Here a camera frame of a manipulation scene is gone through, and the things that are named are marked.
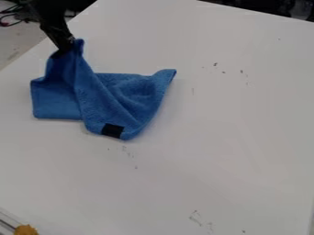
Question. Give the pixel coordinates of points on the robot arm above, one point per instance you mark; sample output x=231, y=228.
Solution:
x=45, y=10

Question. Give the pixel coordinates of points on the yellow toy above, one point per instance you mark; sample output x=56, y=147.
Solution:
x=26, y=230

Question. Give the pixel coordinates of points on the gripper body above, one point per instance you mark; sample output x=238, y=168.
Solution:
x=59, y=36

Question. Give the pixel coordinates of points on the blue cloth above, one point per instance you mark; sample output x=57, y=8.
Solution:
x=110, y=98

